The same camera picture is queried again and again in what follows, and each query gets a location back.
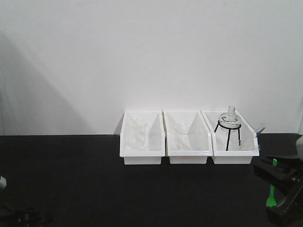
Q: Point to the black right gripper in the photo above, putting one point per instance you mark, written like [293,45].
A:
[283,171]

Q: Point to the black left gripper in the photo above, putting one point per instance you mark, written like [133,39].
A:
[11,217]

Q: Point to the green plastic spoon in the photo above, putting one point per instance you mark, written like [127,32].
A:
[271,202]

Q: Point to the right white plastic bin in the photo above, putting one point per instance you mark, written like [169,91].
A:
[234,155]

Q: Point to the white plastic bin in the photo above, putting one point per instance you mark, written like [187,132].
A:
[154,149]
[201,144]
[234,155]

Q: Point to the round-bottom glass flask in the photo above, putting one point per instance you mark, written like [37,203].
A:
[229,119]

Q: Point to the middle white plastic bin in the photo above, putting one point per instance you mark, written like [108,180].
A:
[201,144]

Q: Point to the clear glass beaker in middle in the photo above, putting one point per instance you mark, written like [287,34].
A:
[184,134]

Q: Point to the tall clear glass beaker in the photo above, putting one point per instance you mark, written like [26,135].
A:
[136,129]

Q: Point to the left white plastic bin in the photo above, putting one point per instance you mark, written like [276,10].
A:
[154,149]

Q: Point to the black wire tripod stand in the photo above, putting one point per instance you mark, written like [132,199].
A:
[230,129]

